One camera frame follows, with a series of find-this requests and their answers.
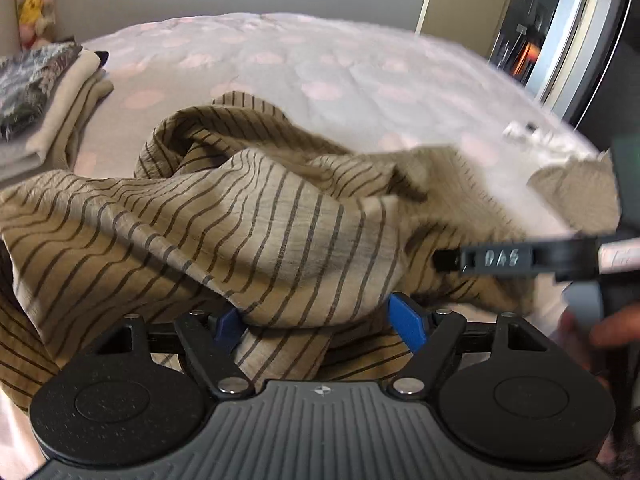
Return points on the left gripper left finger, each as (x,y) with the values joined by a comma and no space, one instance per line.
(140,390)

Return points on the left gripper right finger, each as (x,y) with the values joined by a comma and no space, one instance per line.
(502,390)

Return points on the beige striped shirt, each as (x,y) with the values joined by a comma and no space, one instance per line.
(230,200)

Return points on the stack of folded clothes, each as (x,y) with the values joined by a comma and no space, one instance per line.
(47,96)

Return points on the person's right hand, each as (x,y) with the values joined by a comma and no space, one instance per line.
(614,332)

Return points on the black sliding wardrobe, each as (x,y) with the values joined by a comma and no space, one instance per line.
(609,107)

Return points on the pink dotted bed sheet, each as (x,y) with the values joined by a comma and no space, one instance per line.
(366,88)

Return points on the cream bedroom door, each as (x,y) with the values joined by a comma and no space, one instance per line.
(474,24)

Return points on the plush toy hanging column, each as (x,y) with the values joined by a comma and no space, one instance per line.
(36,22)

